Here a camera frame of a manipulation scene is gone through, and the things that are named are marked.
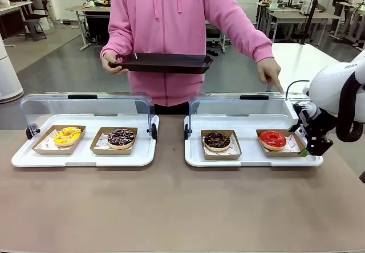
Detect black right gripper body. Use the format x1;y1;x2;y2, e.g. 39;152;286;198
295;103;335;140

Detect white printed paper liner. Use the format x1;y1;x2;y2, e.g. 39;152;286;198
202;133;239;154
262;132;305;154
39;128;84;152
94;130;135;153

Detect red glazed donut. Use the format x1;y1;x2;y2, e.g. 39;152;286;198
255;128;310;158
258;129;287;152

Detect dark brown serving tray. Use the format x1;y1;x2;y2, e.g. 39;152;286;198
107;52;214;75

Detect chocolate donut colourful sprinkles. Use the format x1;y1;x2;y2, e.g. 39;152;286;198
107;127;137;150

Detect chocolate sprinkle donut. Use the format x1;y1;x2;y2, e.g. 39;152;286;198
90;126;139;156

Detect person's left forearm pink sleeve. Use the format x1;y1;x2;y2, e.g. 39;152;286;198
228;7;275;65

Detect person's right forearm pink sleeve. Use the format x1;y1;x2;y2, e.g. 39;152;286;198
100;13;135;63

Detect dark chocolate donut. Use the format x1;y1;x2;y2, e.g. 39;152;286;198
200;129;243;161

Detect chocolate glazed donut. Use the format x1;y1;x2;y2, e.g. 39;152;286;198
203;132;232;153

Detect yellow sprinkled donut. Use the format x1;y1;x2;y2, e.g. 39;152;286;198
54;126;83;148

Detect brown paper donut box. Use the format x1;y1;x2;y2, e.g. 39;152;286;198
31;125;87;156

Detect person's left hand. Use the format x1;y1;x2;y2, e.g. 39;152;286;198
255;58;285;95

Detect person's right hand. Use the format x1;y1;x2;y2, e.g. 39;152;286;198
100;52;130;75

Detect white display case base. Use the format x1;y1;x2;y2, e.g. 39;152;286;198
184;113;324;169
11;113;160;169

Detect clear display case lid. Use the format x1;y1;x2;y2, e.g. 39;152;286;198
184;92;312;141
19;92;158;145

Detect white glossy table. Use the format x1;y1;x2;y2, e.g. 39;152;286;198
265;42;365;95

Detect grey background workbench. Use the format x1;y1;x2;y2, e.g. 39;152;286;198
267;9;342;43

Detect grey desk white legs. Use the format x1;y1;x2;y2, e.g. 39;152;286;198
338;1;365;49

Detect black trousers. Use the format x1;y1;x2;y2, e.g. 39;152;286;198
153;102;191;116

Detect pink hoodie torso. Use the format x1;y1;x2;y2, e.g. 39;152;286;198
108;0;257;108

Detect black computer case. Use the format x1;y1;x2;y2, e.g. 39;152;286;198
84;14;111;42

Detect grey background desk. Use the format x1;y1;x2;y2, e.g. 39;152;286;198
64;5;112;49

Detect black office chair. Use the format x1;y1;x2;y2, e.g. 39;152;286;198
22;0;48;42

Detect white cylindrical air purifier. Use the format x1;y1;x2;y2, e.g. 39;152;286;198
0;33;25;104

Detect white desk dark cabinet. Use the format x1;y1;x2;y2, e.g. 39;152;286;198
0;1;34;48

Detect black corrugated cable hose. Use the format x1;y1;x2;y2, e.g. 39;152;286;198
335;72;365;143

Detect thin black cable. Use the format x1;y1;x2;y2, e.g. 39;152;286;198
285;79;310;100

